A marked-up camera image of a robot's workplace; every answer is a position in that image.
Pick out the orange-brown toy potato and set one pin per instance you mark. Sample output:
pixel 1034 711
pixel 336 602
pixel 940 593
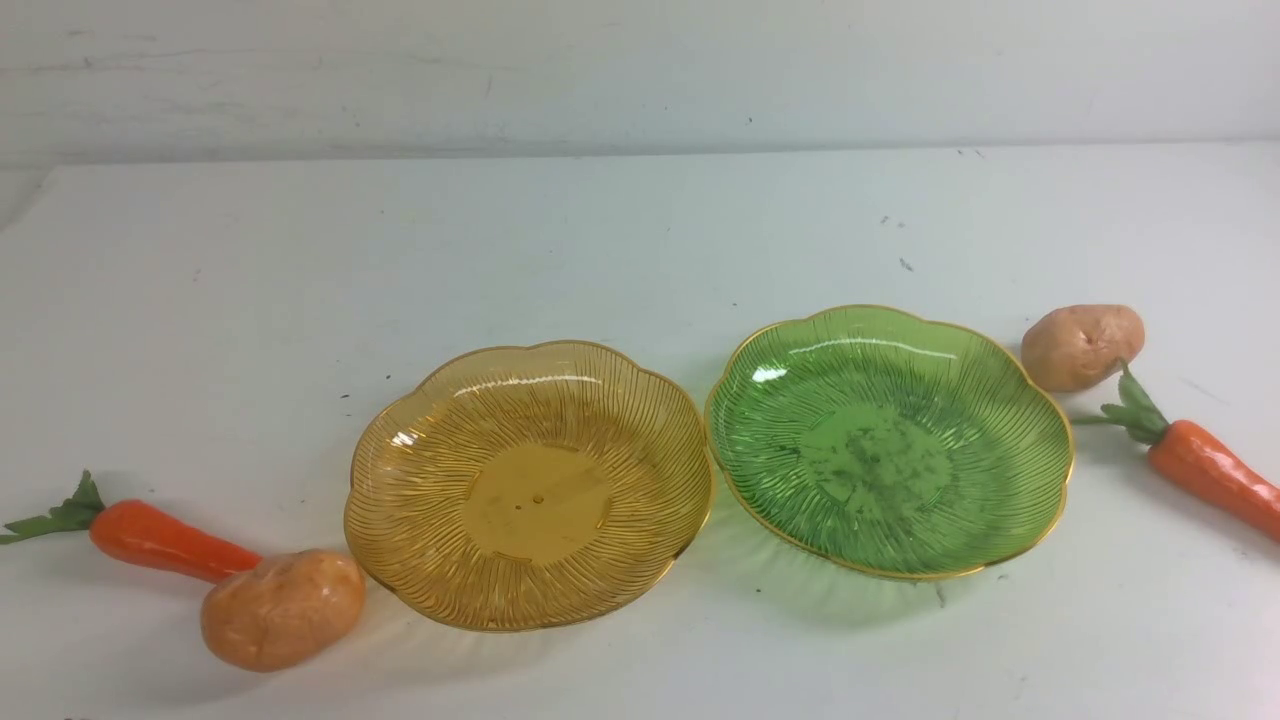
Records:
pixel 286 611

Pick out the brown toy potato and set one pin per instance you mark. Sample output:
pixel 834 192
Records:
pixel 1076 347

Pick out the orange toy carrot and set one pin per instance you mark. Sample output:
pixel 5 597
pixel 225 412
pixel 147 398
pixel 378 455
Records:
pixel 1190 457
pixel 137 533

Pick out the amber ribbed plastic plate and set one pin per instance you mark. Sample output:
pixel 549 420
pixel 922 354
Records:
pixel 520 488

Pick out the green ribbed plastic plate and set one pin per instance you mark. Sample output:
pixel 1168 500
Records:
pixel 889 444

